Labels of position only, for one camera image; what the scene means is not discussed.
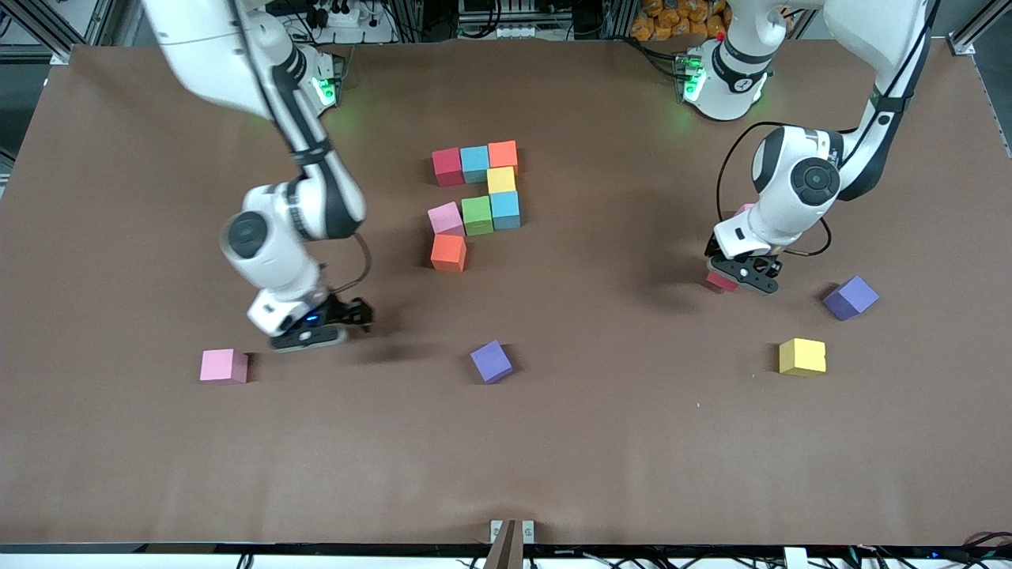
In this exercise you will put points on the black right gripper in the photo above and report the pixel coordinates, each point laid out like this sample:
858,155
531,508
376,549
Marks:
353,311

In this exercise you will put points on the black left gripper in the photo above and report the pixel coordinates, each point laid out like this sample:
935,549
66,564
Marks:
711,247

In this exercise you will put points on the red foam cube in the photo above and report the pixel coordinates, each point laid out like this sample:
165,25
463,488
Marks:
447,167
719,282

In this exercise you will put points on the orange foam cube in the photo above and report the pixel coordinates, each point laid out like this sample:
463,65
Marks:
448,253
504,155

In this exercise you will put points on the pink foam cube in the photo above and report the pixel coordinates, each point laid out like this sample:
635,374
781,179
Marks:
445,219
745,209
224,367

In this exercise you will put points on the green foam cube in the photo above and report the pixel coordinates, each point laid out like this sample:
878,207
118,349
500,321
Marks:
477,217

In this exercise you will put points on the blue foam cube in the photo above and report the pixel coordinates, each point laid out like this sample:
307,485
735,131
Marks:
474,163
506,210

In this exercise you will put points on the yellow foam cube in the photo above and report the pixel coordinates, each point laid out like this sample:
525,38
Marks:
802,357
501,180

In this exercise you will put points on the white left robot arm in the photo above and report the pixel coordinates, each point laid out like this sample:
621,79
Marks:
798,190

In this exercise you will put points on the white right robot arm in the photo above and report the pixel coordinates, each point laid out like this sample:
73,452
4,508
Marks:
269,237

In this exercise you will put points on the purple foam cube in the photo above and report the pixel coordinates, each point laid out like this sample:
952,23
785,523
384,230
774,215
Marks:
851,299
491,363

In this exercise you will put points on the orange fruit net bag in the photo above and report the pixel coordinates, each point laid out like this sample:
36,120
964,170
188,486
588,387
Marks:
672,20

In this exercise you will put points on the white power strip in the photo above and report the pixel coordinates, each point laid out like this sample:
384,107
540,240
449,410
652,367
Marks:
348,20

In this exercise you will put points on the white plastic box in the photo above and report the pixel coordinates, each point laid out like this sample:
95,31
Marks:
794,559

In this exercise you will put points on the white equipment rack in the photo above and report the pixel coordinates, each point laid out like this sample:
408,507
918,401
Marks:
506,30

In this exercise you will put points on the metal table edge bracket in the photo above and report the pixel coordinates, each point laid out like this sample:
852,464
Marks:
496,529

